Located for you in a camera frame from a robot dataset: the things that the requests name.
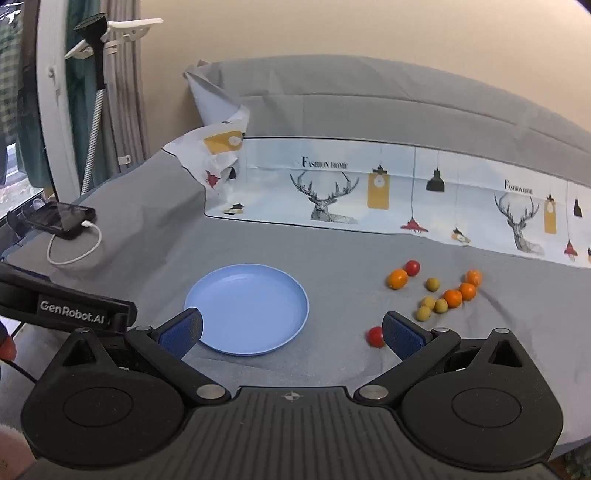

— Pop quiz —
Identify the black cable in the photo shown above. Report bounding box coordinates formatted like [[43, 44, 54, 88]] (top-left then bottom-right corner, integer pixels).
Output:
[[0, 357, 40, 384]]

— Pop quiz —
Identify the blue plate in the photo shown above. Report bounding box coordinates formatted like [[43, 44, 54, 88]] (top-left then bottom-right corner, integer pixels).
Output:
[[184, 264, 310, 356]]

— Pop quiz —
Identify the grey bedsheet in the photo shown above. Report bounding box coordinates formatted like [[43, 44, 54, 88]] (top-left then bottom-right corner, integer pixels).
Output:
[[0, 148, 591, 462]]

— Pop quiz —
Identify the white door frame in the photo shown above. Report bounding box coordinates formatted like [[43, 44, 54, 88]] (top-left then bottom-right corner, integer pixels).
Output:
[[36, 0, 84, 199]]

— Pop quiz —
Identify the black stand pole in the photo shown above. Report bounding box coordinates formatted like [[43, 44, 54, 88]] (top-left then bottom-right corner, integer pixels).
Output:
[[74, 14, 109, 197]]

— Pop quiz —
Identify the white charging cable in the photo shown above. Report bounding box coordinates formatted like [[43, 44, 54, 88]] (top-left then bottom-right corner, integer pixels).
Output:
[[47, 222, 102, 266]]

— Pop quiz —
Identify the white clip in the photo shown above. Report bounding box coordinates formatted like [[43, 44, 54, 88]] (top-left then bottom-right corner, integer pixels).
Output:
[[64, 17, 164, 61]]

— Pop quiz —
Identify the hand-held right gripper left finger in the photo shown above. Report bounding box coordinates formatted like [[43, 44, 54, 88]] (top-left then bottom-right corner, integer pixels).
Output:
[[39, 308, 232, 407]]

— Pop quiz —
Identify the grey quilt with deer print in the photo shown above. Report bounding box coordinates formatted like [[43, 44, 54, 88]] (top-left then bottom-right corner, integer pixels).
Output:
[[185, 55, 591, 271]]

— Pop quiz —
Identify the black smartphone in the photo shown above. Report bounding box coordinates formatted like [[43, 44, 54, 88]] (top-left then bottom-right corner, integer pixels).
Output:
[[21, 202, 97, 241]]

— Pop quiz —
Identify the grey curtain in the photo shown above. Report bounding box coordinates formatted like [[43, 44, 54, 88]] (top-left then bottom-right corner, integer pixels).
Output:
[[104, 0, 151, 178]]

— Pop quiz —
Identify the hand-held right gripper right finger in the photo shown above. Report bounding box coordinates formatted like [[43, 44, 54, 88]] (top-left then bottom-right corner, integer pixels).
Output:
[[353, 311, 543, 407]]

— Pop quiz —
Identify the person's left hand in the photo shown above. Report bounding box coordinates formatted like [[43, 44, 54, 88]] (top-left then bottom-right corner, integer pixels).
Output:
[[0, 323, 18, 363]]

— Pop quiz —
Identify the pink fuzzy clothing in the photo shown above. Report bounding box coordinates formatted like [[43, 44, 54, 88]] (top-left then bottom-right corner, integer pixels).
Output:
[[0, 422, 38, 480]]

